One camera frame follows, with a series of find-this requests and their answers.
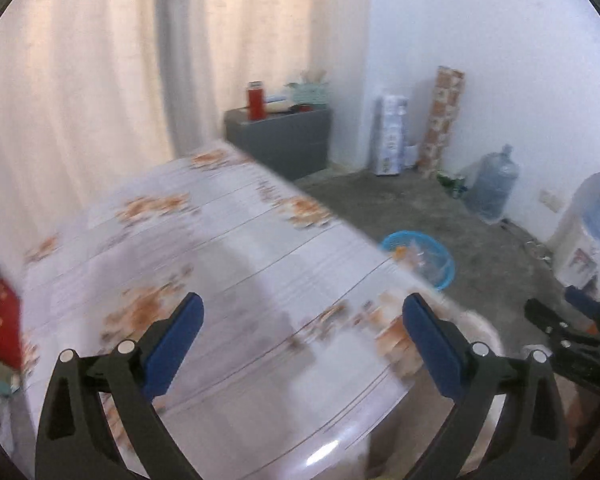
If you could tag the red box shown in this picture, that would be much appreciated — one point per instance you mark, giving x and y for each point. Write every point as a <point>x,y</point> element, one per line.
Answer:
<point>2,320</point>

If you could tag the blue water jug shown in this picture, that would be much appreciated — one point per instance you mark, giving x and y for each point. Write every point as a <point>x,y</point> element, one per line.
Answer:
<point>492,187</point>

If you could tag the grey metal pole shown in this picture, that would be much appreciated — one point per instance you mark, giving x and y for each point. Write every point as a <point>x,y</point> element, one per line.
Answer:
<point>175,60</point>

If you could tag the grey cabinet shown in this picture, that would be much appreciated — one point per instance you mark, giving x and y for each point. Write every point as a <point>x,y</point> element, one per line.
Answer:
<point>280,140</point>

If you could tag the cream curtain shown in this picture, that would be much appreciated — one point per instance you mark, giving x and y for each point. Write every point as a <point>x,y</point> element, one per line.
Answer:
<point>80,75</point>

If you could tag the white wall outlet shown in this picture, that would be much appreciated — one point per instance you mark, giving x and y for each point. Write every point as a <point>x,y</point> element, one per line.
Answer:
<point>550,200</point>

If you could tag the red thermos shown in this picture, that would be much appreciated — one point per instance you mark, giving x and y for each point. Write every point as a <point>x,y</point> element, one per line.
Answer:
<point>255,102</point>

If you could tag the teal box with sticks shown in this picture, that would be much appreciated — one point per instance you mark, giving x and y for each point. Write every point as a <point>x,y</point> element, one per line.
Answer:
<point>310,92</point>

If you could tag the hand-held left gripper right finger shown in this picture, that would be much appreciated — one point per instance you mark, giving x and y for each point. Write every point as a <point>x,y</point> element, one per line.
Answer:
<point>430,340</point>

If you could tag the blue plastic basket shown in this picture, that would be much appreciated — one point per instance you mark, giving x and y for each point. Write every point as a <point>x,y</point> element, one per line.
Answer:
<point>445,277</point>

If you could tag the toilet paper pack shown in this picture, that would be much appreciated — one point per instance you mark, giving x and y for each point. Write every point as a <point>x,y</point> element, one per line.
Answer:
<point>390,135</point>

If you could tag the floral tablecloth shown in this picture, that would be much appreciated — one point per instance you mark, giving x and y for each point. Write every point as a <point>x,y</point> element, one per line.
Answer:
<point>260,270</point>

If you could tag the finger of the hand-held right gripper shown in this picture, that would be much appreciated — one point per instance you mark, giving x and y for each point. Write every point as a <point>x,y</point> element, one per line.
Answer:
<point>580,350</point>
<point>587,305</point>

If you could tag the patterned long box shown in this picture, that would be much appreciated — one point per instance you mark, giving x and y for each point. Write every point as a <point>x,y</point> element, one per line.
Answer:
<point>442,120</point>

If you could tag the green bottle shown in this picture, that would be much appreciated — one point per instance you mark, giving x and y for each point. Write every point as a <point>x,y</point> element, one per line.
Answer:
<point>452,184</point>

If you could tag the white water dispenser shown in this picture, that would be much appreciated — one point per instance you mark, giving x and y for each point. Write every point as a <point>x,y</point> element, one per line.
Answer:
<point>575,255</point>

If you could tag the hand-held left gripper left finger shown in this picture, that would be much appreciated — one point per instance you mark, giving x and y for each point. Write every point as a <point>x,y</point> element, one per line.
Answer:
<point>175,340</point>

